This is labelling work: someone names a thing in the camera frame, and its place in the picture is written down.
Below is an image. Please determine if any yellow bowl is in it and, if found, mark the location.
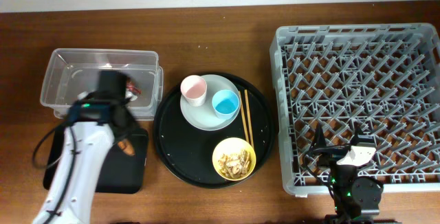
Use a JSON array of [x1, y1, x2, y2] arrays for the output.
[[212, 137, 256, 181]]

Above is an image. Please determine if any wooden chopstick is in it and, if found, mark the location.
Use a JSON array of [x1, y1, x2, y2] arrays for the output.
[[239, 91, 250, 143], [244, 89, 254, 149]]

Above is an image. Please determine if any pink cup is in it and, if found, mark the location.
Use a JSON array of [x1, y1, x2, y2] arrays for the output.
[[180, 75, 208, 107]]

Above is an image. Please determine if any crumpled white tissue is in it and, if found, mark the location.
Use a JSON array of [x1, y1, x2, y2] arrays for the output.
[[125, 91, 138, 101]]

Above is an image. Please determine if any left wooden chopstick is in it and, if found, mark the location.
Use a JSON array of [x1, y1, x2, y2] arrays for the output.
[[239, 91, 250, 143]]

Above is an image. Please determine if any blue cup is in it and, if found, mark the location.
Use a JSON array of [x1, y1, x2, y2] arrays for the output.
[[212, 89, 240, 120]]

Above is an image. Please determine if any grey dishwasher rack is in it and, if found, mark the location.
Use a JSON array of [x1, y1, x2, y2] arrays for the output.
[[269, 23, 439, 197]]

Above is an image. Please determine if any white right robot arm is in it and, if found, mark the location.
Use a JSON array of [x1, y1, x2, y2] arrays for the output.
[[302, 125, 384, 224]]

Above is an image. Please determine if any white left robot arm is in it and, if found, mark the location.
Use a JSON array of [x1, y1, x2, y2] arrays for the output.
[[33, 100, 138, 223]]

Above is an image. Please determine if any pile of peanut shells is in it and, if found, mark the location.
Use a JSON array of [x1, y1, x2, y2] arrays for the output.
[[217, 150, 252, 179]]

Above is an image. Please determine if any right wooden chopstick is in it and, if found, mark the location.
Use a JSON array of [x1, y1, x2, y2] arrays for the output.
[[244, 89, 254, 149]]

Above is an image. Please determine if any orange carrot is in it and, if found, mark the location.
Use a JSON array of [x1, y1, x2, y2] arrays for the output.
[[118, 139, 135, 156]]

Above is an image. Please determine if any grey plate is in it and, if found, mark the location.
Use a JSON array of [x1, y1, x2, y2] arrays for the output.
[[180, 74, 239, 131]]

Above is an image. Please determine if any round black tray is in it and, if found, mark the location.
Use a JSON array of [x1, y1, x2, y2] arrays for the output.
[[153, 72, 276, 189]]

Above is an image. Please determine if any red snack wrapper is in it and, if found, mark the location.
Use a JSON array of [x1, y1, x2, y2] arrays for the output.
[[126, 80, 142, 96]]

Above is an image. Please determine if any black rectangular tray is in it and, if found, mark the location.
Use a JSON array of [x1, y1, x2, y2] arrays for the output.
[[43, 122, 149, 197]]

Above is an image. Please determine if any clear plastic bin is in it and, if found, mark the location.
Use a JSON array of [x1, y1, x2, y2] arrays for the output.
[[40, 48, 164, 121]]

